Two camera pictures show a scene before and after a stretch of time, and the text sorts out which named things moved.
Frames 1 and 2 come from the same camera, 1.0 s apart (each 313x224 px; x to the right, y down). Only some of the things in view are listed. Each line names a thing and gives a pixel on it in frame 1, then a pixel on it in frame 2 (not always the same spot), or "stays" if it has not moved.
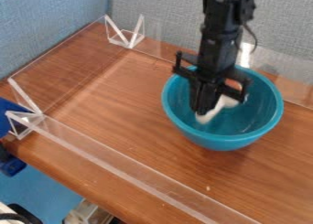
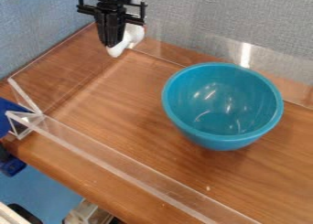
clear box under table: (89, 213) stays
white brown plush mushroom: (225, 102) → (133, 38)
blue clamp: (10, 166) stays
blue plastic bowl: (236, 125) stays
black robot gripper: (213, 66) → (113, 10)
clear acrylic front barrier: (178, 192) stays
